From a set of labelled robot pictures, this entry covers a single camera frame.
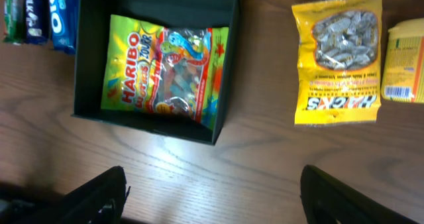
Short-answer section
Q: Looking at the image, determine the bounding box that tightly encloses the yellow plastic jar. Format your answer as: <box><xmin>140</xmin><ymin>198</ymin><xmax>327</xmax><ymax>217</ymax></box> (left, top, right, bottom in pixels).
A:
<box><xmin>382</xmin><ymin>18</ymin><xmax>423</xmax><ymax>103</ymax></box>

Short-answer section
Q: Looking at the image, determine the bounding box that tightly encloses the yellow Hacks candy bag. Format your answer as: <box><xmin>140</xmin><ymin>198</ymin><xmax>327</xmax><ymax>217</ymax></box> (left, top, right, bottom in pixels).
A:
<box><xmin>291</xmin><ymin>0</ymin><xmax>382</xmax><ymax>127</ymax></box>

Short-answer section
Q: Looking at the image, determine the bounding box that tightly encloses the Haribo worms candy bag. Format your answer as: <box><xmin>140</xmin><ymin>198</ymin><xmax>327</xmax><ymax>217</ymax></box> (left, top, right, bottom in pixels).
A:
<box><xmin>101</xmin><ymin>15</ymin><xmax>229</xmax><ymax>129</ymax></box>

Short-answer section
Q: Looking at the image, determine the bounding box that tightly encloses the blue Dairy Milk bar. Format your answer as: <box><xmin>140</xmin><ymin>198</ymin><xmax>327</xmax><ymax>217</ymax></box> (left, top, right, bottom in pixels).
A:
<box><xmin>25</xmin><ymin>0</ymin><xmax>49</xmax><ymax>44</ymax></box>

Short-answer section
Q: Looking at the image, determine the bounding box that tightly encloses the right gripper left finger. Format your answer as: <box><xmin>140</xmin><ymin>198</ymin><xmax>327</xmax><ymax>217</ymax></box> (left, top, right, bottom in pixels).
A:
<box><xmin>1</xmin><ymin>166</ymin><xmax>129</xmax><ymax>223</ymax></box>

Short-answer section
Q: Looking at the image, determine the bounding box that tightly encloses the red green KitKat bar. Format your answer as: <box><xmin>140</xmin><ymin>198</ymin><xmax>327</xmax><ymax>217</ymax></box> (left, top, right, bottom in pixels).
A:
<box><xmin>3</xmin><ymin>0</ymin><xmax>25</xmax><ymax>44</ymax></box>

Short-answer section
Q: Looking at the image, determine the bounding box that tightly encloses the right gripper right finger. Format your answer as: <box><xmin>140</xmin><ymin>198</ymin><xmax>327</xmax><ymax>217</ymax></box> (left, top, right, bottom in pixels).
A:
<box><xmin>300</xmin><ymin>165</ymin><xmax>417</xmax><ymax>224</ymax></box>

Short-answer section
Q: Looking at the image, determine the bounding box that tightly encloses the blue Oreo cookie pack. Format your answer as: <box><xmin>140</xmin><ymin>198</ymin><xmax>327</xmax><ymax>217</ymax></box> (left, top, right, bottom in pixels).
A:
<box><xmin>49</xmin><ymin>0</ymin><xmax>80</xmax><ymax>54</ymax></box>

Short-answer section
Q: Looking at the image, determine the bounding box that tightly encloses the black open box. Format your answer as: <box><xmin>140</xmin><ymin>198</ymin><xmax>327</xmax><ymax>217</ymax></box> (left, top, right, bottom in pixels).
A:
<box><xmin>74</xmin><ymin>0</ymin><xmax>240</xmax><ymax>144</ymax></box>

